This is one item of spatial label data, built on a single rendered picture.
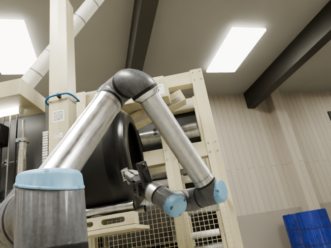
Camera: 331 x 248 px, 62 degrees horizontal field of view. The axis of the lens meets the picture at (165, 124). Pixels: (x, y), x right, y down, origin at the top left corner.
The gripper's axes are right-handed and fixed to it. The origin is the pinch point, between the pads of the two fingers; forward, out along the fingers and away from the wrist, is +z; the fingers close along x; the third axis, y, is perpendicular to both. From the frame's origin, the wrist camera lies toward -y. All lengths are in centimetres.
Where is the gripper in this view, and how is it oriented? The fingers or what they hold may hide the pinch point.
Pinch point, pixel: (126, 170)
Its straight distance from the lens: 139.9
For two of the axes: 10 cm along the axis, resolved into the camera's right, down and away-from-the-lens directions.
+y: 0.2, 9.4, 3.3
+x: 7.5, -2.4, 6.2
